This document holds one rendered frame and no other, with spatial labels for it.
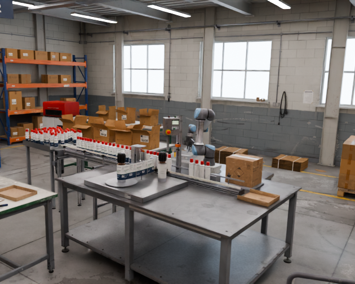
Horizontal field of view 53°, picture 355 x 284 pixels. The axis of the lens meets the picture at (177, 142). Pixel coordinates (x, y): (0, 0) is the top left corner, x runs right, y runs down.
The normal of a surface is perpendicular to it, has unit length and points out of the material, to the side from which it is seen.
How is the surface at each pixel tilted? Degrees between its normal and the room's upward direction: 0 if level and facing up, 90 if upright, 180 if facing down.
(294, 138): 90
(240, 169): 90
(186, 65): 90
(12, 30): 90
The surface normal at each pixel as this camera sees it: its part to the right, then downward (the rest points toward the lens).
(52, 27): 0.83, 0.12
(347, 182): -0.54, 0.14
